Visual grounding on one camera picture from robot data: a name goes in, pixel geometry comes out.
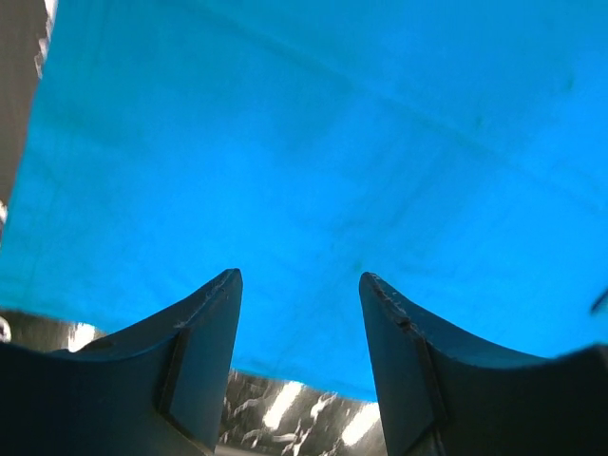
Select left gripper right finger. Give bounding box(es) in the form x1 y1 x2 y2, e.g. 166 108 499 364
359 273 607 455

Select blue t shirt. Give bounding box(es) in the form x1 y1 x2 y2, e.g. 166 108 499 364
1 1 607 400

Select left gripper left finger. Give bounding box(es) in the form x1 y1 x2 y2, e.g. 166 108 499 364
1 269 243 455

